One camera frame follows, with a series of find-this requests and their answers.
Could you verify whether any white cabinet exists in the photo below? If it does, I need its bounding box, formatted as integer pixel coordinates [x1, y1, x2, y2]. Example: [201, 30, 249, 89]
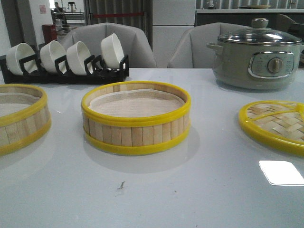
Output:
[152, 0, 196, 68]

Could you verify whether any woven bamboo steamer lid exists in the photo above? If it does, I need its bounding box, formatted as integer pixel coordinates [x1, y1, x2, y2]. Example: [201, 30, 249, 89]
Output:
[238, 100, 304, 156]

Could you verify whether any black dish rack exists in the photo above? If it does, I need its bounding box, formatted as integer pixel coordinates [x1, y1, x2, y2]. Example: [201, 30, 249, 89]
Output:
[0, 54, 129, 85]

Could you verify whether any red bin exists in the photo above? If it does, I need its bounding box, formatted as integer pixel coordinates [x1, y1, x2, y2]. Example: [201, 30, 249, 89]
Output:
[42, 24, 57, 45]

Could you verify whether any red barrier belt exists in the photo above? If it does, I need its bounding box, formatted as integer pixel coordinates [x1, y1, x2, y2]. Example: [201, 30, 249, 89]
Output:
[92, 12, 144, 18]

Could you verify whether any bamboo steamer tier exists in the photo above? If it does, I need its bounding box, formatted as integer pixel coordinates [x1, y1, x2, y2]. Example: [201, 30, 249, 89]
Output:
[0, 84, 52, 155]
[81, 81, 191, 155]

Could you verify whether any white bowl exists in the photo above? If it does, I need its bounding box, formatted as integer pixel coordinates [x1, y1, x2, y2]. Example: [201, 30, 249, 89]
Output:
[101, 33, 124, 69]
[40, 40, 67, 74]
[66, 41, 91, 76]
[6, 43, 35, 76]

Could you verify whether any grey chair right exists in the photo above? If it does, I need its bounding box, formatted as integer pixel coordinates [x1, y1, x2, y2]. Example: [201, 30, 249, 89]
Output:
[167, 22, 246, 68]

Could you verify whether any white cloth liner centre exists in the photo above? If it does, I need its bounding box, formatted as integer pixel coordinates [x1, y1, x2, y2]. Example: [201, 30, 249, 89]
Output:
[89, 89, 185, 117]

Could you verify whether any dark counter with shelf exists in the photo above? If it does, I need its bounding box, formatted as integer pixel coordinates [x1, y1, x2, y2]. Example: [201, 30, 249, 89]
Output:
[195, 9, 304, 28]

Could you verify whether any white bowl far left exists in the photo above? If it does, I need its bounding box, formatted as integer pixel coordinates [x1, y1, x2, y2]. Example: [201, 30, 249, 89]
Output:
[6, 43, 35, 76]

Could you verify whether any white cloth liner left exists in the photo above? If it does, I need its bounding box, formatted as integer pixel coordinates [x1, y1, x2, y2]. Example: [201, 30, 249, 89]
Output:
[0, 92, 40, 117]

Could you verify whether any glass pot lid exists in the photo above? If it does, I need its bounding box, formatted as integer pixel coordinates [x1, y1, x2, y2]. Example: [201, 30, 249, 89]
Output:
[218, 18, 302, 46]

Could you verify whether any green electric cooking pot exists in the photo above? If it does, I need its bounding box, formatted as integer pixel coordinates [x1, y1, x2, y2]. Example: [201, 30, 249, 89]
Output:
[207, 42, 304, 90]

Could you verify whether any white cloth liner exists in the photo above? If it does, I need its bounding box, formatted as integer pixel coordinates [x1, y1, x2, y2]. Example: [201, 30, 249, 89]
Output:
[89, 89, 185, 117]
[0, 92, 40, 117]

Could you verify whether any grey chair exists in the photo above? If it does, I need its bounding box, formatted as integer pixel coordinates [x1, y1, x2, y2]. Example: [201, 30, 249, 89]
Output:
[60, 22, 157, 68]
[167, 22, 246, 68]

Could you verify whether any grey chair left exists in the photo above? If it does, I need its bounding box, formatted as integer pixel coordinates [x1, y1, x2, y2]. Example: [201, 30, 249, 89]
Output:
[60, 22, 157, 68]

